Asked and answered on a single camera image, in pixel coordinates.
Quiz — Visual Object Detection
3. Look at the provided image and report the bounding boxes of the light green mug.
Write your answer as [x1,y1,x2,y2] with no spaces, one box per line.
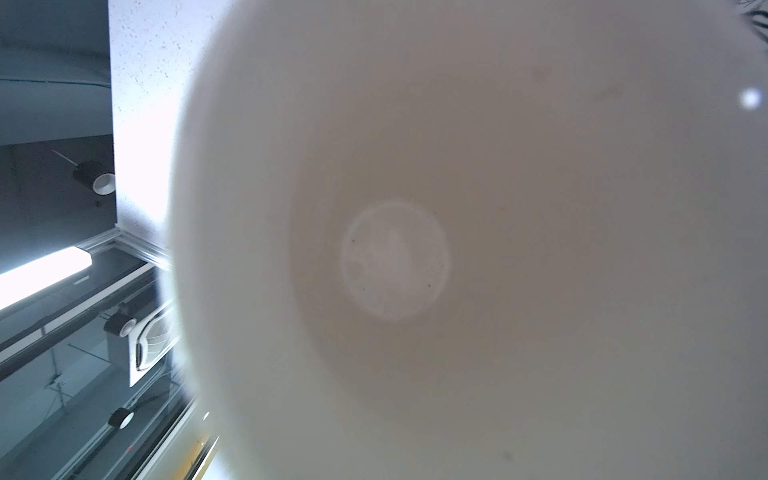
[168,1,767,479]

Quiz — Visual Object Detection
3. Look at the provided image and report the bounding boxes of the ceiling air vent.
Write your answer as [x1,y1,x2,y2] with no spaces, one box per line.
[127,301,179,387]

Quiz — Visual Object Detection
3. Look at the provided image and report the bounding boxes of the ceiling light strip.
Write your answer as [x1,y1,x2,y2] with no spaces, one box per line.
[1,246,92,309]

